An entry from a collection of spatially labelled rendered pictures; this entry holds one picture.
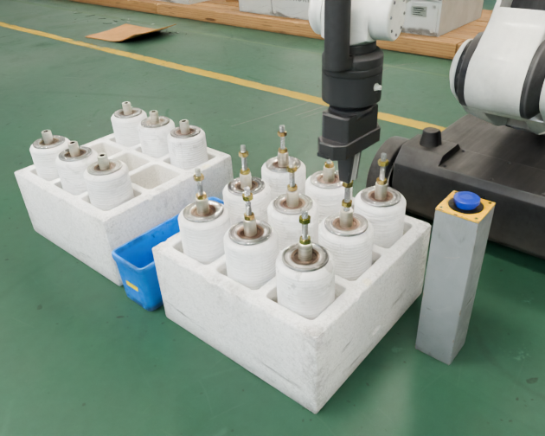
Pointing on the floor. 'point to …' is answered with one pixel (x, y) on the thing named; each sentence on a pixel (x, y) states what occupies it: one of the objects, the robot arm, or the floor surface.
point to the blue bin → (145, 263)
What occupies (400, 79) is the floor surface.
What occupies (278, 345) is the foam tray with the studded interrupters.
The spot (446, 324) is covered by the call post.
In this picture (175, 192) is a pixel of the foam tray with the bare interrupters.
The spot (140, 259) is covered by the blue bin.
